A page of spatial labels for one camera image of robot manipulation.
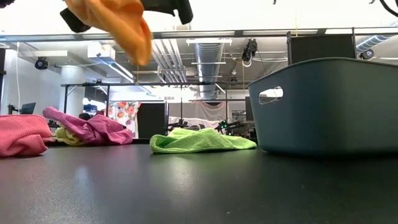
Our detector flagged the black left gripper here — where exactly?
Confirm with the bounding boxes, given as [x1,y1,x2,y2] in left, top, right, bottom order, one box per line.
[60,0,175,34]

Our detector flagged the coral pink towel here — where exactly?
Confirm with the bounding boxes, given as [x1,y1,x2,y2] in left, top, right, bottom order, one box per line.
[0,114,54,157]

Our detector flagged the silver ventilation duct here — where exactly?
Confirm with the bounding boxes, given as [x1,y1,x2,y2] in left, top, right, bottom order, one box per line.
[194,42,224,100]

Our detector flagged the black cabinet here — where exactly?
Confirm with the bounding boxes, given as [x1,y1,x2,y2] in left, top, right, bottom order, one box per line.
[137,103,166,139]

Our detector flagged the grey-blue plastic basket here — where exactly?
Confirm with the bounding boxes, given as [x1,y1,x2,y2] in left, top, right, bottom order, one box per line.
[248,57,398,156]

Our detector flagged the magenta towel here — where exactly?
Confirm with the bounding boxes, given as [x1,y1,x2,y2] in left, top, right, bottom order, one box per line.
[42,106,134,146]

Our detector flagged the white ceiling light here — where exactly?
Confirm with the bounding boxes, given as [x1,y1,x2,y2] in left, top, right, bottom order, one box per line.
[185,38,233,46]

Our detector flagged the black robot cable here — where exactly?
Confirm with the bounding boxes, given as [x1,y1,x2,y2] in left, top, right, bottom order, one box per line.
[377,0,398,19]

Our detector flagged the silver spiral duct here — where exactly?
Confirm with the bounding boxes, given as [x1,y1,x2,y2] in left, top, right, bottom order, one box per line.
[356,34,398,53]

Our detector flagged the black upright panel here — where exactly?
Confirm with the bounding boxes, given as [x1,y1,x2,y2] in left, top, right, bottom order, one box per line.
[286,30,357,65]

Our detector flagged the floral cloth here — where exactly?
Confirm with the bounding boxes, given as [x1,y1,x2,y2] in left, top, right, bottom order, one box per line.
[107,101,142,139]

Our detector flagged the grey hanging sheet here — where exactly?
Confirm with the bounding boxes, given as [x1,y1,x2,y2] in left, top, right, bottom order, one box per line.
[168,101,229,129]

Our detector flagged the light green towel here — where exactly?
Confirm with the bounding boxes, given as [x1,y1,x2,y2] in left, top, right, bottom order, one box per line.
[149,127,257,155]

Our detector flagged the black hanging camera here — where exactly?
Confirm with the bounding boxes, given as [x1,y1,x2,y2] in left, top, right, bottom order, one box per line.
[241,39,259,62]

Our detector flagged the black dome ceiling camera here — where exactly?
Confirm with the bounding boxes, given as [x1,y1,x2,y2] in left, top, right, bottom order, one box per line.
[34,57,50,71]
[359,49,376,60]

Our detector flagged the yellow towel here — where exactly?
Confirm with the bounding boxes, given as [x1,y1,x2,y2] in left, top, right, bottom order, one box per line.
[55,126,86,147]

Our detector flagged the dark computer monitor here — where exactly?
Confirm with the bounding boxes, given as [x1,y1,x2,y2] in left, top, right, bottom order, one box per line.
[20,102,37,114]

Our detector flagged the large dark monitor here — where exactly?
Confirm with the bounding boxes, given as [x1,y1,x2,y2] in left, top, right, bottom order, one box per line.
[245,96,253,123]

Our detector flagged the grey overhead frame bar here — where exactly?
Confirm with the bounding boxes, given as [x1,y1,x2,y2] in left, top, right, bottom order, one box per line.
[0,27,398,42]

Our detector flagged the orange towel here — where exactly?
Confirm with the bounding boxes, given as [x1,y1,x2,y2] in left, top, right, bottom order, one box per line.
[63,0,154,67]

